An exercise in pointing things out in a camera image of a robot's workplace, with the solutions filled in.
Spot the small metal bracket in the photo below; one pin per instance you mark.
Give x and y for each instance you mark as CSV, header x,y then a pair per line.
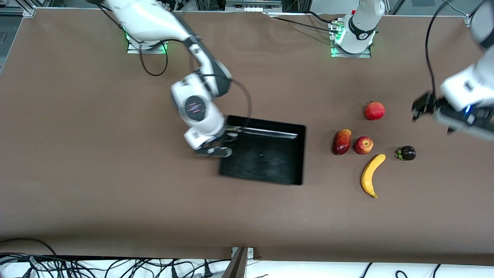
x,y
250,253

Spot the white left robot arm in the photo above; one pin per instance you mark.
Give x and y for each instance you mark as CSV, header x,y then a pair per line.
x,y
356,44

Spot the left arm wrist camera bar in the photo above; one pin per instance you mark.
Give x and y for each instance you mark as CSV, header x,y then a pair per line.
x,y
471,123

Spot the aluminium frame corner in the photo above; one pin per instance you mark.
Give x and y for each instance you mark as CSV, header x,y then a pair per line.
x,y
469,19

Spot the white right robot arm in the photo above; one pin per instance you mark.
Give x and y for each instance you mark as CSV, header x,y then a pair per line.
x,y
154,23

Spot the grey device with ports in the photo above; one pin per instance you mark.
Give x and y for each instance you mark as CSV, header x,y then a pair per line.
x,y
252,4

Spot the dark purple mangosteen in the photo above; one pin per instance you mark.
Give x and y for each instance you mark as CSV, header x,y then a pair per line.
x,y
407,153

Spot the aluminium extrusion post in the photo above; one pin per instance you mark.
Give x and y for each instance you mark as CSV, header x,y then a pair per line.
x,y
396,7

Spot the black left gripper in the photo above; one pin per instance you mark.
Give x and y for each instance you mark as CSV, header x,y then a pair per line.
x,y
429,104

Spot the aluminium frame rail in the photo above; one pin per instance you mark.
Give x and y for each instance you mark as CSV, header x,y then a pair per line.
x,y
17,9

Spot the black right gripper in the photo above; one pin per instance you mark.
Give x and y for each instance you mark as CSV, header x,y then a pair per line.
x,y
227,135

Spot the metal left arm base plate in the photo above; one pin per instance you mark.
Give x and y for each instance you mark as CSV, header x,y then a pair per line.
x,y
364,55

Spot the arm wrist camera bar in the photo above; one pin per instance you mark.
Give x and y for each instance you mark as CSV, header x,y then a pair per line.
x,y
471,123
216,153

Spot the red yellow apple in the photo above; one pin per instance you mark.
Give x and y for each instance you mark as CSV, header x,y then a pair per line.
x,y
363,145

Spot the brown table cover sheet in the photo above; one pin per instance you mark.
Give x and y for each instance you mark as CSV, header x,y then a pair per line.
x,y
115,193

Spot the red yellow mango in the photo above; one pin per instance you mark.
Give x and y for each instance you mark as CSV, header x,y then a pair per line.
x,y
342,143

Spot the aluminium profile bar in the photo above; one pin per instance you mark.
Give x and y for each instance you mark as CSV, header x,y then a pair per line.
x,y
237,266

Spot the red pomegranate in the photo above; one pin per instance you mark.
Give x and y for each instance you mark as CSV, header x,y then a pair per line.
x,y
375,111

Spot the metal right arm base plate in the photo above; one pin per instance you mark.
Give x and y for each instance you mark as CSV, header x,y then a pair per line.
x,y
133,50

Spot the black rectangular plastic tray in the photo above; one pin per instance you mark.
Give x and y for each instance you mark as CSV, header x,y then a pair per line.
x,y
266,162

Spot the right arm wrist camera bar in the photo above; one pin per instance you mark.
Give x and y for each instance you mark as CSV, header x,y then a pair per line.
x,y
216,153

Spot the yellow banana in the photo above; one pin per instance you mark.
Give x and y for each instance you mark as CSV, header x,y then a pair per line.
x,y
368,177

